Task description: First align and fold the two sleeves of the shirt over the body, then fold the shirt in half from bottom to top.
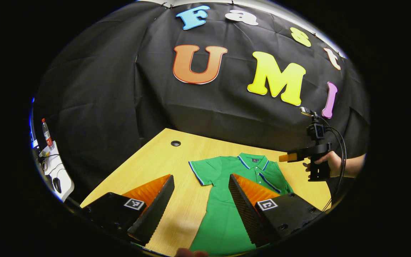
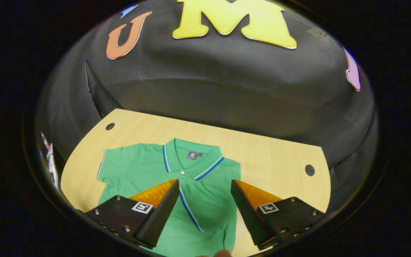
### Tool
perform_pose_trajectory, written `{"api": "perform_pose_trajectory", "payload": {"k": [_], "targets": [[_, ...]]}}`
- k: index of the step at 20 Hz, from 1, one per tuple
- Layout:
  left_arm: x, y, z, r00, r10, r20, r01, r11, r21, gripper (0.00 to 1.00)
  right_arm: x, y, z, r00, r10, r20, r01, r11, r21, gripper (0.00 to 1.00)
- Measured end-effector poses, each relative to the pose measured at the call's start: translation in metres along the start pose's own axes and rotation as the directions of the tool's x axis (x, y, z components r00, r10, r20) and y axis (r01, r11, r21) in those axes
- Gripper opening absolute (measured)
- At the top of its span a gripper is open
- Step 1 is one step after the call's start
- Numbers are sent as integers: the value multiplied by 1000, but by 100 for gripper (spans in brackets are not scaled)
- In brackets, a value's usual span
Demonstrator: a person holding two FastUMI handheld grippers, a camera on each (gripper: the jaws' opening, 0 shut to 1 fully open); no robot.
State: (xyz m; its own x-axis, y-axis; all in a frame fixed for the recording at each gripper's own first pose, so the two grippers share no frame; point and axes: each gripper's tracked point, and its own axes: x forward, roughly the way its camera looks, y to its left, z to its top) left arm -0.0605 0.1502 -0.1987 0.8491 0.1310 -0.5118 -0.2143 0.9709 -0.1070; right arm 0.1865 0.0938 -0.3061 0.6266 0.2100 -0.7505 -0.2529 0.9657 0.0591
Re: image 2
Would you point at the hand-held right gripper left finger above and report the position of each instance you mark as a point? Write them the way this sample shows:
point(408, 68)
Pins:
point(164, 210)

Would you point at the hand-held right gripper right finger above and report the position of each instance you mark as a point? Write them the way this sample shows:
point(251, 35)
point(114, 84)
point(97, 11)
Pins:
point(244, 210)

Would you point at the green T-shirt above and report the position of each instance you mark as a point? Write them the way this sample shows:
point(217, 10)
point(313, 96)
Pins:
point(209, 207)

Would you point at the black backdrop cloth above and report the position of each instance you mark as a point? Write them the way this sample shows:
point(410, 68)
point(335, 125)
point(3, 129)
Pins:
point(227, 89)

